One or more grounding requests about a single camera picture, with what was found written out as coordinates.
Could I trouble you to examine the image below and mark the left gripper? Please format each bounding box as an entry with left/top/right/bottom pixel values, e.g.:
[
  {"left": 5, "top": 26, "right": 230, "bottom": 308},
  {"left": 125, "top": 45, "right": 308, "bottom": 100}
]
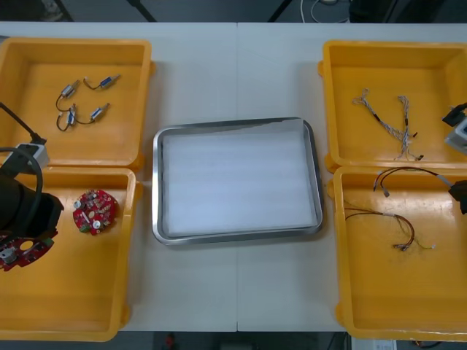
[{"left": 34, "top": 192, "right": 65, "bottom": 240}]

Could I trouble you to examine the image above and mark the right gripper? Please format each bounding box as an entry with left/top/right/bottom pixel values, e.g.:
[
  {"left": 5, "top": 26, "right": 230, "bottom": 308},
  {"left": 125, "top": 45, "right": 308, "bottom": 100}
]
[{"left": 449, "top": 179, "right": 467, "bottom": 215}]

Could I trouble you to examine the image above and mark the round red circuit board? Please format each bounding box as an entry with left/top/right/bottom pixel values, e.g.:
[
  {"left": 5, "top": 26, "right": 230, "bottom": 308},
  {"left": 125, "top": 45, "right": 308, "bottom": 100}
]
[
  {"left": 0, "top": 233, "right": 55, "bottom": 273},
  {"left": 72, "top": 188, "right": 120, "bottom": 237}
]

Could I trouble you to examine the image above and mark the red-black wire harness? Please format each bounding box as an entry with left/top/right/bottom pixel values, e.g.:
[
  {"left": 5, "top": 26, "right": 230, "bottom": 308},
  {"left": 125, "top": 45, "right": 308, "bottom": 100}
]
[
  {"left": 344, "top": 198, "right": 438, "bottom": 252},
  {"left": 373, "top": 166, "right": 455, "bottom": 200}
]

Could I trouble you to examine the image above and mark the blue-white twisted wire harness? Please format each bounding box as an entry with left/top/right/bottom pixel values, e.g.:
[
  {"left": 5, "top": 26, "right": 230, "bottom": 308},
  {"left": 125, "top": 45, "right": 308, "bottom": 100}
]
[
  {"left": 352, "top": 87, "right": 417, "bottom": 142},
  {"left": 393, "top": 94, "right": 425, "bottom": 162}
]

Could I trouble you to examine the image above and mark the solenoid with blue label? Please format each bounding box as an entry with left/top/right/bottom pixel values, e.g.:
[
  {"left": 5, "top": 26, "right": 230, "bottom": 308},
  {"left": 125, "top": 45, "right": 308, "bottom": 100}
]
[
  {"left": 74, "top": 103, "right": 111, "bottom": 125},
  {"left": 82, "top": 74, "right": 121, "bottom": 91},
  {"left": 55, "top": 103, "right": 78, "bottom": 131}
]

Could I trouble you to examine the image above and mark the solenoid with white label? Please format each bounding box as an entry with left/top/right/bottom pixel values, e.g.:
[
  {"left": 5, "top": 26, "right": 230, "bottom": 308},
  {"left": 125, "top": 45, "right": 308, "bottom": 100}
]
[{"left": 55, "top": 79, "right": 82, "bottom": 111}]

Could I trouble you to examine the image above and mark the yellow-orange plastic bin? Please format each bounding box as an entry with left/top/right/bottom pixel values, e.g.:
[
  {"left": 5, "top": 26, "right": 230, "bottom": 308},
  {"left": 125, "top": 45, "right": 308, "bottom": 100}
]
[
  {"left": 0, "top": 36, "right": 156, "bottom": 172},
  {"left": 317, "top": 39, "right": 467, "bottom": 174},
  {"left": 0, "top": 166, "right": 143, "bottom": 343},
  {"left": 327, "top": 166, "right": 467, "bottom": 343}
]

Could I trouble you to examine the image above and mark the white box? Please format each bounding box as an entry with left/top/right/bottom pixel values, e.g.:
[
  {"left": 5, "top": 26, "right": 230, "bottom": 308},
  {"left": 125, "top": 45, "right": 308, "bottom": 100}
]
[{"left": 352, "top": 338, "right": 397, "bottom": 350}]

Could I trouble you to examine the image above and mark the steel tray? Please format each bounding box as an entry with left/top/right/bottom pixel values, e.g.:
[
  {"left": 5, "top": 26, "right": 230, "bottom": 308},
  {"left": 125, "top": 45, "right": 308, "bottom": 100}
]
[{"left": 152, "top": 116, "right": 324, "bottom": 246}]

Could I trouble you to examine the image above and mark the white sheet liner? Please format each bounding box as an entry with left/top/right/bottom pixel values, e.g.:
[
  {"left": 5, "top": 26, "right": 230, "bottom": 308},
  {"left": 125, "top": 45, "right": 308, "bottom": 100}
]
[{"left": 162, "top": 120, "right": 317, "bottom": 236}]

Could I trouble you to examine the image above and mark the black stand leg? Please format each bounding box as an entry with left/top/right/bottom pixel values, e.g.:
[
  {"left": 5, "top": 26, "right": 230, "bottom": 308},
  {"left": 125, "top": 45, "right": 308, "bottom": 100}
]
[
  {"left": 126, "top": 0, "right": 158, "bottom": 23},
  {"left": 268, "top": 0, "right": 293, "bottom": 23}
]

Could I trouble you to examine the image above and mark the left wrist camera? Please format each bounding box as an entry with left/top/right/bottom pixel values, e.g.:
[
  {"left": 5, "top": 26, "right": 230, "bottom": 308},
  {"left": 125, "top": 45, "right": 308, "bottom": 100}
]
[{"left": 0, "top": 143, "right": 50, "bottom": 169}]

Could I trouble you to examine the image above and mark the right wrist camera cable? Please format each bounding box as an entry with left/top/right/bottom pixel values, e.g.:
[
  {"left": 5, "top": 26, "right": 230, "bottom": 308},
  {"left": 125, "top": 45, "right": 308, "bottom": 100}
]
[{"left": 442, "top": 103, "right": 467, "bottom": 127}]

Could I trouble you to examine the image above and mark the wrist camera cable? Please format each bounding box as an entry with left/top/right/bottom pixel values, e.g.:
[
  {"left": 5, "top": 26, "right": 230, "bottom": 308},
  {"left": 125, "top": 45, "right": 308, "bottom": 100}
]
[
  {"left": 0, "top": 103, "right": 47, "bottom": 234},
  {"left": 442, "top": 103, "right": 467, "bottom": 127}
]

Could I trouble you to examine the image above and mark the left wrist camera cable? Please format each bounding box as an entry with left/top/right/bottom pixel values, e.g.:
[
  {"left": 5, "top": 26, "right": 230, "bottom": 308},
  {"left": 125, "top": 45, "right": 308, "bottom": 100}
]
[{"left": 0, "top": 103, "right": 47, "bottom": 234}]

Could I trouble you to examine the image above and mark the white cable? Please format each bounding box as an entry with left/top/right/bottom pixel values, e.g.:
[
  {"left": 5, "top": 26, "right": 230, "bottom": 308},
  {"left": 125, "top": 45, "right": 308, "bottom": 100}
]
[{"left": 301, "top": 0, "right": 351, "bottom": 23}]

